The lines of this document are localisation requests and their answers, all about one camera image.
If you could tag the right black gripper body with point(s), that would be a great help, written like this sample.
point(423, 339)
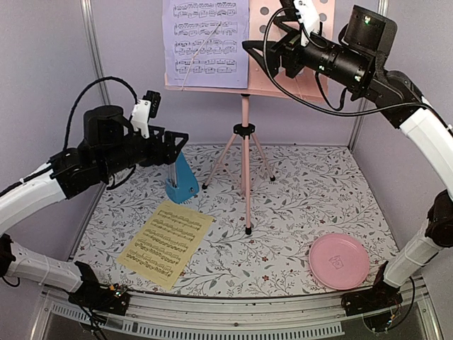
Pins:
point(346, 66)

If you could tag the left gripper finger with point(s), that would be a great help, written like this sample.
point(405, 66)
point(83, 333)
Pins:
point(174, 142)
point(156, 131)

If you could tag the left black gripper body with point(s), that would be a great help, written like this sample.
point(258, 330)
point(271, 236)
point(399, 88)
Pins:
point(121, 157)

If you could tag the blue metronome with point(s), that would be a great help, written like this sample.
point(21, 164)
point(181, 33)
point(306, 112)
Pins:
point(181, 184)

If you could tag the purple sheet music paper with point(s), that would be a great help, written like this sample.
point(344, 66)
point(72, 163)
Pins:
point(203, 43)

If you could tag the yellow sheet music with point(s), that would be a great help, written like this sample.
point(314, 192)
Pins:
point(161, 249)

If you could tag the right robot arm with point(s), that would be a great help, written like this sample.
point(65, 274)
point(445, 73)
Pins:
point(401, 102)

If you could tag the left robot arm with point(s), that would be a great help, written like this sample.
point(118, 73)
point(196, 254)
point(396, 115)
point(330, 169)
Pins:
point(111, 144)

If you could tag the pink plate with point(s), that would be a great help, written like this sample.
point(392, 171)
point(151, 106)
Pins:
point(339, 261)

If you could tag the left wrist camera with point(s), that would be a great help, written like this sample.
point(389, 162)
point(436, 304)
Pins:
point(145, 109)

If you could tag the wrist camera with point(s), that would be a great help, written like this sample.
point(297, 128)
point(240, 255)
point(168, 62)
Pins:
point(304, 12)
point(145, 109)

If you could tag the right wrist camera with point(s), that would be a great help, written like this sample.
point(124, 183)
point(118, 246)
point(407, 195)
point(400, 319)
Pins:
point(304, 12)

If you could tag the left aluminium frame post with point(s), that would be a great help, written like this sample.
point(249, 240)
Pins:
point(91, 37)

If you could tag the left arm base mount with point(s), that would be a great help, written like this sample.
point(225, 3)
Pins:
point(113, 299)

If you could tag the front aluminium rail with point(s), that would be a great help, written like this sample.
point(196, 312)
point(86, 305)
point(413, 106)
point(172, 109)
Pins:
point(160, 316)

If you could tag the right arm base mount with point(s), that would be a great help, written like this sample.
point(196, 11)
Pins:
point(377, 297)

